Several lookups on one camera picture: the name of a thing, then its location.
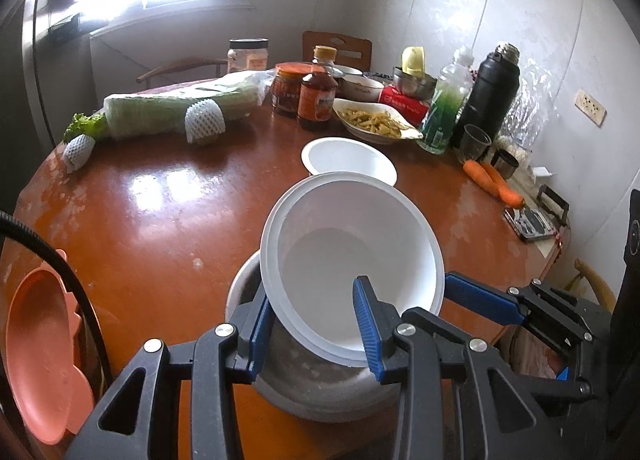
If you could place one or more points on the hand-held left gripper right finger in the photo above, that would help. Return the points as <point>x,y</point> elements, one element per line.
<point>367,335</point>

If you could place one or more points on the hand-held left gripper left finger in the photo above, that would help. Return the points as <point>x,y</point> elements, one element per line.
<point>260,335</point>

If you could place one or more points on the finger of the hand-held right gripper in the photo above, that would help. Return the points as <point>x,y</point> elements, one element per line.
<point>475,295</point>
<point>575,387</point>

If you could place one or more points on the small steel bowl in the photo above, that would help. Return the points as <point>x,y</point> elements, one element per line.
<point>310,390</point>

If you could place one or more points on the white paper noodle cup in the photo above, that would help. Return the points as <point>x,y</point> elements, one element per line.
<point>325,265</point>
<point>345,157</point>

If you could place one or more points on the silver flat device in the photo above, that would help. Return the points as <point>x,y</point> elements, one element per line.
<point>530,225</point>

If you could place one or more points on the light wooden chair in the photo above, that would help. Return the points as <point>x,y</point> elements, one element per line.
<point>595,280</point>

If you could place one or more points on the small steel cup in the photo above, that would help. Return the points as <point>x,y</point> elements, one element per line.
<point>505,164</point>

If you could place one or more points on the white charger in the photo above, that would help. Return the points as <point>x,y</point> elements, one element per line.
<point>540,172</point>

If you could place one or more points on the clear plastic cup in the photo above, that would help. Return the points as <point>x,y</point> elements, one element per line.
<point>475,142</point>

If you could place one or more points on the plastic bottle with green liquid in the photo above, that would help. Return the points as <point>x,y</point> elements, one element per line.
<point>440,114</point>

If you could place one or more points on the white plate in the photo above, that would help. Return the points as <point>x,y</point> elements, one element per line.
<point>367,138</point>

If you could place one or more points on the clear plastic bag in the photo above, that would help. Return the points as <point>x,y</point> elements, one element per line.
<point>530,104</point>

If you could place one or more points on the black thermos flask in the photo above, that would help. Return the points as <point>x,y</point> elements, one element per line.
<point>487,94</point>

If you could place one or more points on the yellow stir-fried food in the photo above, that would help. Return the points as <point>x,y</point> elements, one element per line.
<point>372,122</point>

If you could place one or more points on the red tissue box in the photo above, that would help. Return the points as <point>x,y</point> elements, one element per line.
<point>400,102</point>

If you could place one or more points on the steel bowl holding yellow cup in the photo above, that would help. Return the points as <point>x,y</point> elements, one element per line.
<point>415,84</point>

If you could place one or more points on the fruit in white foam net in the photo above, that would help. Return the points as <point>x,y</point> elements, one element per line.
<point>77,152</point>
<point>204,122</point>

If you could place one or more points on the white ceramic bowl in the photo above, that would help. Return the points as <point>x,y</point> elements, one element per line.
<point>360,89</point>

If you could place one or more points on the dark sauce bottle orange label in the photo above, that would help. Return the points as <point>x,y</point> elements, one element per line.
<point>315,104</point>

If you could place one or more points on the patterned ceramic bowl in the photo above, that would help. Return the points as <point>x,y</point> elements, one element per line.
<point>379,76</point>

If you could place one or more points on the sauce jar with red lid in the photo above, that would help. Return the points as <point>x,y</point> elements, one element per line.
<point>287,94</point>

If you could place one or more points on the yellow plastic cup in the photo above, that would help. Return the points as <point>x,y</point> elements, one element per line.
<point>414,59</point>

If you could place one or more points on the wrapped napa cabbage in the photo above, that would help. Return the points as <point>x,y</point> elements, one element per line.
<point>150,114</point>

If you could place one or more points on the green lettuce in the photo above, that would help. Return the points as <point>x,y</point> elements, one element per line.
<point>85,125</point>

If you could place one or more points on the white jar with black lid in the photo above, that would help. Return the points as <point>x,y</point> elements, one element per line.
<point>247,57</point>

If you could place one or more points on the amber bottle with yellow cap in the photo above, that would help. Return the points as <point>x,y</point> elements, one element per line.
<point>324,59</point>

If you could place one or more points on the grey refrigerator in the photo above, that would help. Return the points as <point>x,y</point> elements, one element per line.
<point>55,79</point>

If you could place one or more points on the wall power socket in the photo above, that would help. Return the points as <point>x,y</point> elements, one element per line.
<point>590,107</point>

